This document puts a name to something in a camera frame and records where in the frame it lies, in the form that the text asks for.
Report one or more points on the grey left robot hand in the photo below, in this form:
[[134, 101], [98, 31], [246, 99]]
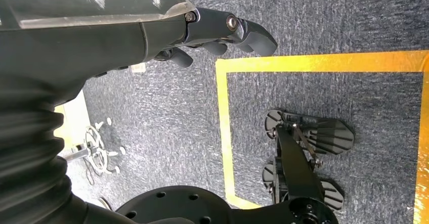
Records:
[[83, 45]]

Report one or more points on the small white floor socket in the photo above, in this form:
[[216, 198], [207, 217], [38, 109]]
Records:
[[138, 67]]

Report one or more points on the silver chair base with casters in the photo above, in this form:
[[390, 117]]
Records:
[[97, 148]]

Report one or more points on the white round caster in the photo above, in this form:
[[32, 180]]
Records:
[[104, 203]]

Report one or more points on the yellow floor tape rectangle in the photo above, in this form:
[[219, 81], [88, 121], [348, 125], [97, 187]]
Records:
[[225, 125]]

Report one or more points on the black round robot hip plate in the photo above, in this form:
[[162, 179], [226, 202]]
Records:
[[177, 204]]

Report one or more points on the black robot leg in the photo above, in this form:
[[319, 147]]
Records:
[[296, 169]]

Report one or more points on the large black robot foot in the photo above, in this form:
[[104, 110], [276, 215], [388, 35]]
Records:
[[326, 137]]

